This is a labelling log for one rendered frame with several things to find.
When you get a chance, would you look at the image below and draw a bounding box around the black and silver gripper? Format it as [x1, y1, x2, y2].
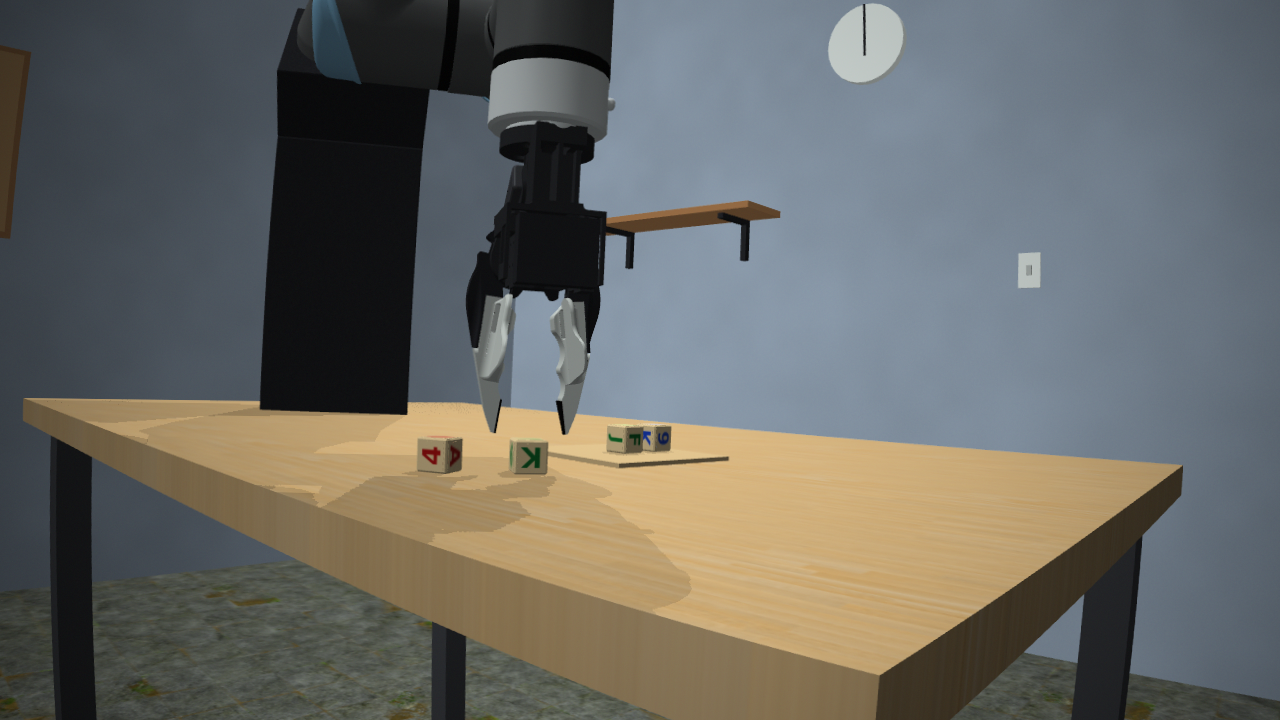
[466, 120, 607, 436]

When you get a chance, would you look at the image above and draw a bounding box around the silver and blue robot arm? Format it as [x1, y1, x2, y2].
[297, 0, 614, 143]

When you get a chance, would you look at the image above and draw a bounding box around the beige letter block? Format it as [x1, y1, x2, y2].
[637, 423, 671, 452]
[509, 437, 548, 475]
[605, 424, 644, 454]
[417, 436, 463, 474]

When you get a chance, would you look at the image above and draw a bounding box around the tan square mat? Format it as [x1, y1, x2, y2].
[548, 445, 730, 468]

